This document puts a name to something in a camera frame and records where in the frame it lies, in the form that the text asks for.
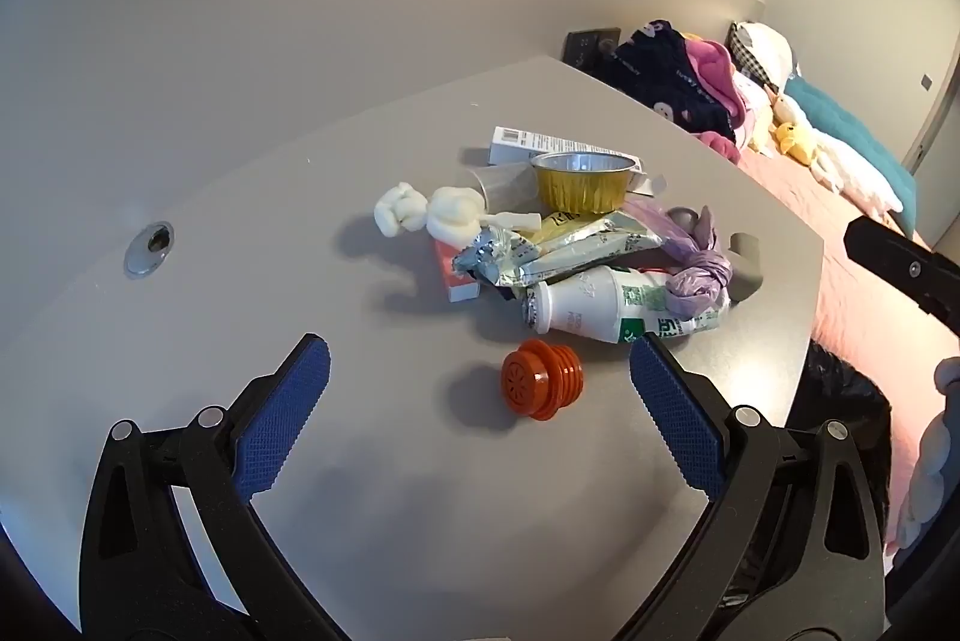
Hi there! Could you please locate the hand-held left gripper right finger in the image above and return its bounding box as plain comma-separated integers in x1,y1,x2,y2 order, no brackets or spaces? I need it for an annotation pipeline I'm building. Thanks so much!
628,333,890,641

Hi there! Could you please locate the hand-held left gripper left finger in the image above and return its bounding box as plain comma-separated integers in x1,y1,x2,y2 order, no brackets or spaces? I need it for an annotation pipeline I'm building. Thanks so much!
79,333,346,641

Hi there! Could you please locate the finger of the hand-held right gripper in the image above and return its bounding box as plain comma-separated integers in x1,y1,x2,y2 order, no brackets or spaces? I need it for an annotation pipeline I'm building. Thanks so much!
844,217,960,338

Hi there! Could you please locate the purple plastic bag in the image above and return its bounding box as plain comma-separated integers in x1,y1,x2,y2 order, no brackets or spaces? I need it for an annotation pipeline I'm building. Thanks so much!
622,198,732,316

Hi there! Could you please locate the black trash bag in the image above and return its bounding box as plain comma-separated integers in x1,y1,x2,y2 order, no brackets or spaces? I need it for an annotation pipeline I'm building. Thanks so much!
784,341,893,552

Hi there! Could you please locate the white yogurt bottle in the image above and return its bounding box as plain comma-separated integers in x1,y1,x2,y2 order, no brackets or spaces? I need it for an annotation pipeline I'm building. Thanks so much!
521,266,732,344

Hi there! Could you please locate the orange plastic cap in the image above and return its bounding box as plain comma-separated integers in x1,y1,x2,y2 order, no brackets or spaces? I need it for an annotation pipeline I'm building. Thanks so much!
501,339,586,421

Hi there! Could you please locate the yellow snack packet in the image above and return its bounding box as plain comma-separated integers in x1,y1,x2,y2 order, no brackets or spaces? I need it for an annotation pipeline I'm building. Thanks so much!
517,210,665,290

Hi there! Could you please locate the red box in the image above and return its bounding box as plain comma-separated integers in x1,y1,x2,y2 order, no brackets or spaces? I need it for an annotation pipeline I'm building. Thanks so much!
433,236,481,303

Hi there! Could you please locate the white tissue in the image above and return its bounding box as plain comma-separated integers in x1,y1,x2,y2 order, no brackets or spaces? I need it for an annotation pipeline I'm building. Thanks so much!
426,185,488,246
375,182,430,237

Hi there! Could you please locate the silver wrapper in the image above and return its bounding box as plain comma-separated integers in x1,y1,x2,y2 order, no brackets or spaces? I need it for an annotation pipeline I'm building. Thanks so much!
453,219,541,287

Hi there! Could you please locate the grey room door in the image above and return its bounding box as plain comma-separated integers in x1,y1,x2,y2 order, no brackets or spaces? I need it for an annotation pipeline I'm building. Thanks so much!
902,79,960,181

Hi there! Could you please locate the teal pillow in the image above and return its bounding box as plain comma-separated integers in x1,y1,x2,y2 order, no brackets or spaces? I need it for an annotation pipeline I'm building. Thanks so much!
784,75,920,237

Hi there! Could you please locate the yellow duck plush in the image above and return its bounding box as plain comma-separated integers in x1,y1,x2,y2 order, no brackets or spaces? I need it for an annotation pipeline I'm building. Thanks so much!
772,120,815,166

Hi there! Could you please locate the metal desk grommet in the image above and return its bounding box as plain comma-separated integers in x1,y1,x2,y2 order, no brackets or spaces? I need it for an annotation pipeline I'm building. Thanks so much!
125,221,175,278

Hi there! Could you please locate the person's white knit clothing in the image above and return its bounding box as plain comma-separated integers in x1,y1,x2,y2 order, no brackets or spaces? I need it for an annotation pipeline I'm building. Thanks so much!
892,356,960,567

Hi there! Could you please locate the light pink garment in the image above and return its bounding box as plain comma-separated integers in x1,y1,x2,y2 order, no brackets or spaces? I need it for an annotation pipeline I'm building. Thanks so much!
731,71,773,151

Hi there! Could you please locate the gold foil cup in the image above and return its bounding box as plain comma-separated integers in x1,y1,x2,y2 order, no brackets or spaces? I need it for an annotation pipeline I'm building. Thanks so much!
529,151,637,213

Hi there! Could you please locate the checkered pillow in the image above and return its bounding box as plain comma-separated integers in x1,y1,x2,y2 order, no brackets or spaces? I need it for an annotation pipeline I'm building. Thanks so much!
727,20,796,88

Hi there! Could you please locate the pink fleece clothing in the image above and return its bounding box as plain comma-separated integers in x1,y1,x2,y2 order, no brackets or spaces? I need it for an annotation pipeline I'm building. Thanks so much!
679,35,751,162

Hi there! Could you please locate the clear plastic cup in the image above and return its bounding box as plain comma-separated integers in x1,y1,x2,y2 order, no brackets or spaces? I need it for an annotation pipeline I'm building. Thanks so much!
461,165,541,215

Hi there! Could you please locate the long white box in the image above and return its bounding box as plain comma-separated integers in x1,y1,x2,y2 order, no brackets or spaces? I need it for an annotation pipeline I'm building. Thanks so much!
489,125,646,192

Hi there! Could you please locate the navy printed clothing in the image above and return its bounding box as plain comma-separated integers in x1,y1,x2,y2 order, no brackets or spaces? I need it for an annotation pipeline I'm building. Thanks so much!
596,20,740,143

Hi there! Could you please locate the black wall panel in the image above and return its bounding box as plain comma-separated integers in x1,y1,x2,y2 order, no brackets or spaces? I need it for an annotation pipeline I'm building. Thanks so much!
564,28,622,68

